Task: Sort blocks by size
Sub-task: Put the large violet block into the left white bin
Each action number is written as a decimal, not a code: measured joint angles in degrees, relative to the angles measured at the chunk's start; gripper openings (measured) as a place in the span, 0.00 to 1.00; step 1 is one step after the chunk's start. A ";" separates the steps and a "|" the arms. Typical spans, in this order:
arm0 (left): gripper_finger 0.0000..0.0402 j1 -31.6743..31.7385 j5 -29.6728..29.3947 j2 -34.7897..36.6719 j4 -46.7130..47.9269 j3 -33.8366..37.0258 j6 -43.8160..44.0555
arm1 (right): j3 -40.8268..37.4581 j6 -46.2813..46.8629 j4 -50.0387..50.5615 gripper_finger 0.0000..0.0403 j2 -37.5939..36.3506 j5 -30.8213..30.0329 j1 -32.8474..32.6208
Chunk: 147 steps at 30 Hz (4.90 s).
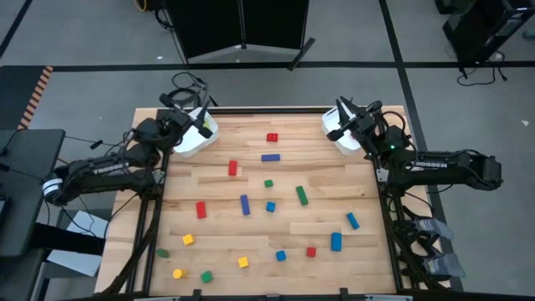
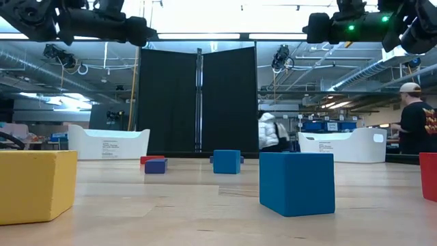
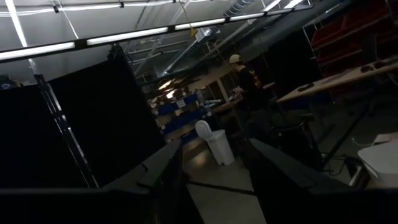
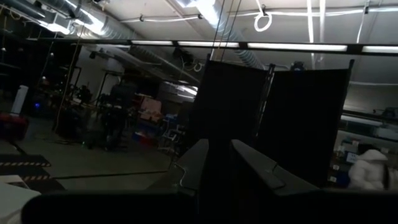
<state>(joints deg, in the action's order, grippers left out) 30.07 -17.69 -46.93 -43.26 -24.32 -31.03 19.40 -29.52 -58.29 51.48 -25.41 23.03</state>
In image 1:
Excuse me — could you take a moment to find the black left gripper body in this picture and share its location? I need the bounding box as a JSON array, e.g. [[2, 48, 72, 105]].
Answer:
[[159, 93, 201, 131]]

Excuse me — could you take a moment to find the white paper sheet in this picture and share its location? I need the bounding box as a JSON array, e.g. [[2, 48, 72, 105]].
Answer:
[[45, 210, 110, 278]]

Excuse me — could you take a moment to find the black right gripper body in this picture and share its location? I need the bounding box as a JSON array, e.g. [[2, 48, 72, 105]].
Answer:
[[352, 99, 384, 144]]

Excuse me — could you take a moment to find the black cable coil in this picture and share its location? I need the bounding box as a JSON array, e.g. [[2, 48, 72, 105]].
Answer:
[[165, 71, 210, 110]]

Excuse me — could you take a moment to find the white plastic bin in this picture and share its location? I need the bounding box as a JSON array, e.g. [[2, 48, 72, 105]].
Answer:
[[320, 106, 363, 157], [171, 106, 221, 159]]

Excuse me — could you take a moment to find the black floor cable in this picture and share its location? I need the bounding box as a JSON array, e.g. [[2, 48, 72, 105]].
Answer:
[[456, 49, 509, 88]]

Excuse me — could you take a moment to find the black folding partition screen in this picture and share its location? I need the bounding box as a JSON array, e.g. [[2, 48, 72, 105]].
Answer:
[[166, 0, 318, 71]]

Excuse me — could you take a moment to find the black aluminium table frame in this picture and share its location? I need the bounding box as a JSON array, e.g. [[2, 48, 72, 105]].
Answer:
[[95, 106, 455, 301]]

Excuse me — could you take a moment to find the grey fabric weight bag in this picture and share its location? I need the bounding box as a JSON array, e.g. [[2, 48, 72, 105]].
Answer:
[[415, 217, 455, 242], [421, 253, 466, 279]]

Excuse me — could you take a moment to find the black equipment cabinet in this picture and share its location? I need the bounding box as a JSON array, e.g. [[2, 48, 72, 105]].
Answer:
[[441, 0, 535, 64]]

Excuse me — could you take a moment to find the black side desk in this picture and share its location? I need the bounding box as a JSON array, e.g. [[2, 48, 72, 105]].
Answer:
[[0, 128, 67, 258]]

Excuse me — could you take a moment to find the black hazard-striped floor mat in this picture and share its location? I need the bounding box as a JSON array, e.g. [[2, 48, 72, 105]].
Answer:
[[0, 64, 54, 130]]

